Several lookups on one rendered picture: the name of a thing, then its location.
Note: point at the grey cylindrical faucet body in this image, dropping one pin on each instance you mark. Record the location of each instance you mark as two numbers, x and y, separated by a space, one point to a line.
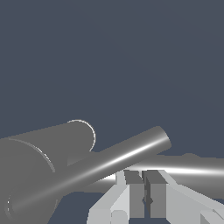
32 157

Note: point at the shiny metal faucet spout pipe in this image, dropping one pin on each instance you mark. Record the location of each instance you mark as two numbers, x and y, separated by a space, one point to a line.
192 170

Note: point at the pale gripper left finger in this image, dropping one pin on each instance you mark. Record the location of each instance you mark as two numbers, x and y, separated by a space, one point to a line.
121 201

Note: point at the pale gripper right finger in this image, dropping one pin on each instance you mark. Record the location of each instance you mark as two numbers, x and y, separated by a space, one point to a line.
180 204

